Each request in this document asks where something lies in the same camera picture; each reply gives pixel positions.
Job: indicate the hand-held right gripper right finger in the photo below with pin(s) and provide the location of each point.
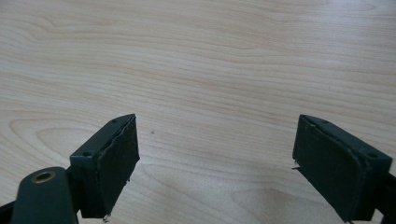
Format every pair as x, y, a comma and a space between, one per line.
336, 168

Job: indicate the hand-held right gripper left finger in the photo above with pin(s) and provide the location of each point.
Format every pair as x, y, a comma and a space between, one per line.
106, 165

